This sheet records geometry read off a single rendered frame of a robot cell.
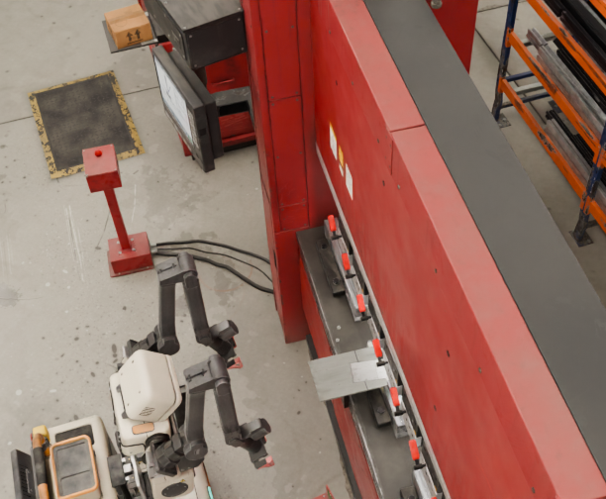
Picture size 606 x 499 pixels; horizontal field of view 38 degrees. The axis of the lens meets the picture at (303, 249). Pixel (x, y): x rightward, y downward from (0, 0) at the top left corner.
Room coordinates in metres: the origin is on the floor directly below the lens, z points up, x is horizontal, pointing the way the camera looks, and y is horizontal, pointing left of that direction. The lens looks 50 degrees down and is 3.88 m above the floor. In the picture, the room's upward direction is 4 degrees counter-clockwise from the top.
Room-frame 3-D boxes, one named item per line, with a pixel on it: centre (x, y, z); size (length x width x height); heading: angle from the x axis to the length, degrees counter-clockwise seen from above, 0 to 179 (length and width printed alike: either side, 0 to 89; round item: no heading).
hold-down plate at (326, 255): (2.38, -0.11, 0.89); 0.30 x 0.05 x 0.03; 11
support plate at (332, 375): (1.78, -0.14, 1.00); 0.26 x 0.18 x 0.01; 101
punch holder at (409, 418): (1.44, -0.35, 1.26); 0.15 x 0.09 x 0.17; 11
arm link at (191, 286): (1.86, 0.39, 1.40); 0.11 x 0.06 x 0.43; 15
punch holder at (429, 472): (1.24, -0.39, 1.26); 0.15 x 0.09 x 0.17; 11
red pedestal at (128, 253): (3.24, 0.99, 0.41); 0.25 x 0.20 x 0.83; 101
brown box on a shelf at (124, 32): (4.03, 0.86, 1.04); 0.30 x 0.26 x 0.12; 15
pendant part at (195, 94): (2.87, 0.43, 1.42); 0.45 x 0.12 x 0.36; 25
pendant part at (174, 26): (2.95, 0.38, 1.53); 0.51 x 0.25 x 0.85; 25
